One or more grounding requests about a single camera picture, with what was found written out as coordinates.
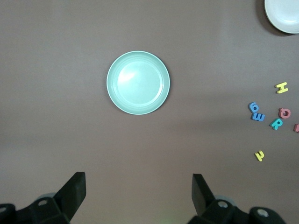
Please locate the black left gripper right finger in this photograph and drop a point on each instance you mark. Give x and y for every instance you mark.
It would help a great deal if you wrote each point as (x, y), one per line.
(205, 205)

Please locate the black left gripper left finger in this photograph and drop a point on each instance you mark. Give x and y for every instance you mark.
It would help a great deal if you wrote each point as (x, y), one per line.
(67, 200)

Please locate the yellow foam lowercase letter n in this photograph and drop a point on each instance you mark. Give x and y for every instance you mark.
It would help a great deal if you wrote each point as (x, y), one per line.
(260, 156)

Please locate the blue foam lowercase letter m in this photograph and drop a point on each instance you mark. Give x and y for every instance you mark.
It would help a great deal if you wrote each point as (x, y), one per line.
(258, 117)

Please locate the teal foam letter R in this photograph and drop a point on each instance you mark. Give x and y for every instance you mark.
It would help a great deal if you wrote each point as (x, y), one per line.
(276, 124)

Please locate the blue foam lowercase letter g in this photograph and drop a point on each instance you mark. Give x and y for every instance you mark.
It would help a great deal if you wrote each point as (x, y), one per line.
(252, 107)

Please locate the red foam letter Q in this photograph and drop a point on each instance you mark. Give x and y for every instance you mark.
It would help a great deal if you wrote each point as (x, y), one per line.
(281, 114)

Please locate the red foam lowercase letter w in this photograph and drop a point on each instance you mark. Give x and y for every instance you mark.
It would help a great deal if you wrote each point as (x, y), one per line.
(297, 128)

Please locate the yellow foam letter H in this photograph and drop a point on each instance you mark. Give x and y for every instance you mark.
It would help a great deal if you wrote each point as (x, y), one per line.
(281, 87)

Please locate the green round plate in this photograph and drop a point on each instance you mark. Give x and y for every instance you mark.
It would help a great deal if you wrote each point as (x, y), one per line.
(138, 82)

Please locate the beige round plate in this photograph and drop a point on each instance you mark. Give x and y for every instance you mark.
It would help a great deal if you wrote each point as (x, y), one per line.
(285, 16)

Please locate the brown table cover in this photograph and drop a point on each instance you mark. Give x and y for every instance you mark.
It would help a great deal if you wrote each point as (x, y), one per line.
(46, 70)

